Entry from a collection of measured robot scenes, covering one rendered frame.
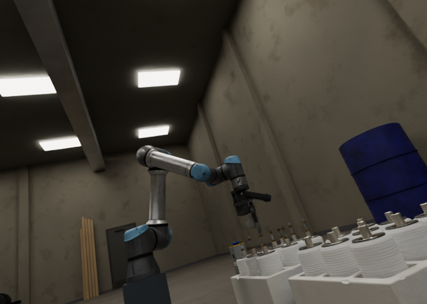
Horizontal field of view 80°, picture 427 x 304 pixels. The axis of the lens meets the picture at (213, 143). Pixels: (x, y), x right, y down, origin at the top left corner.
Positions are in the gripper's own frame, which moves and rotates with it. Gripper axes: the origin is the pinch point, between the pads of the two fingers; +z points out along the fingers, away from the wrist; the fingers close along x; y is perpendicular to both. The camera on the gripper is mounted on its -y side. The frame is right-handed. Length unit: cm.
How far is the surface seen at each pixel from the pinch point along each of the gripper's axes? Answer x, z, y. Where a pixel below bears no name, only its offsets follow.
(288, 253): -1.4, 11.7, -8.0
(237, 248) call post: -33.7, 5.1, 16.8
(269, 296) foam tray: 9.0, 22.3, 4.4
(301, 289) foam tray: 28.1, 19.1, -7.0
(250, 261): -6.1, 10.8, 9.1
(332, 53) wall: -221, -203, -174
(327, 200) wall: -344, -16, -108
